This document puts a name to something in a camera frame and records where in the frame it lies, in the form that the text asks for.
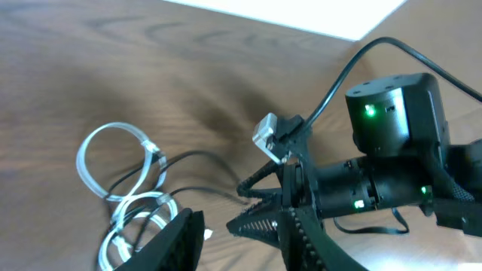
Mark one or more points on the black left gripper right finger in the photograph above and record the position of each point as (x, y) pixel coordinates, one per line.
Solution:
(305, 245)

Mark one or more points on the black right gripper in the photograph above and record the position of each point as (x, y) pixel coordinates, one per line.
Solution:
(297, 179)

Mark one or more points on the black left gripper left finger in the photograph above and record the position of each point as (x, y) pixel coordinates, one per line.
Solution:
(177, 247)

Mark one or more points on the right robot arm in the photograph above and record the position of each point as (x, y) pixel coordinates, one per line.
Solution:
(407, 159)

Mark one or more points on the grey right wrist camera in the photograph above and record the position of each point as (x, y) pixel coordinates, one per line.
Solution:
(263, 136)

